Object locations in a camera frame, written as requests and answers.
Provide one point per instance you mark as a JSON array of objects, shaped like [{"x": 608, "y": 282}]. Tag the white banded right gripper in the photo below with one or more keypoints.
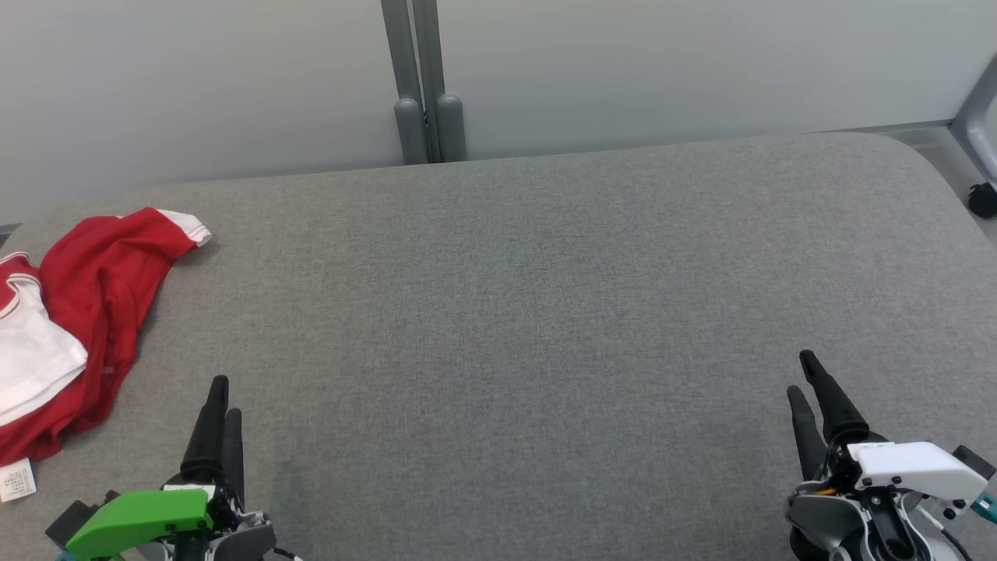
[{"x": 911, "y": 467}]

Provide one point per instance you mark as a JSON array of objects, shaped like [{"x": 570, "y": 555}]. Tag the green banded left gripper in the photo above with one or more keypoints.
[{"x": 140, "y": 518}]

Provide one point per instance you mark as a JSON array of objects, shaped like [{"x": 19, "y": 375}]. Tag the red shirt with white cuff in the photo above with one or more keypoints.
[{"x": 109, "y": 273}]

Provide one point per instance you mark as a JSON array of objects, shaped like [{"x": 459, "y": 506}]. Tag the black caster wheel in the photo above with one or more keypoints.
[{"x": 985, "y": 201}]

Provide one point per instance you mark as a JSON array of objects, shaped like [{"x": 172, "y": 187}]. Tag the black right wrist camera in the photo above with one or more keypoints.
[{"x": 974, "y": 461}]

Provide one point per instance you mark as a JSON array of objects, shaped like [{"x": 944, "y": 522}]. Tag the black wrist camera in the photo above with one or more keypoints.
[
  {"x": 70, "y": 518},
  {"x": 974, "y": 461}
]

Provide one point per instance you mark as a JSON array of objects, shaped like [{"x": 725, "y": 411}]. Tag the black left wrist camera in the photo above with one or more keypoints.
[{"x": 70, "y": 518}]

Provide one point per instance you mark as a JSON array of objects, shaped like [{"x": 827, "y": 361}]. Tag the grey angled frame leg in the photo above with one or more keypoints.
[{"x": 977, "y": 125}]

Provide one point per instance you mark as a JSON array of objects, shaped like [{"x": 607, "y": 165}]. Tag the grey metal partition post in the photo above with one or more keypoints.
[
  {"x": 399, "y": 47},
  {"x": 428, "y": 47}
]

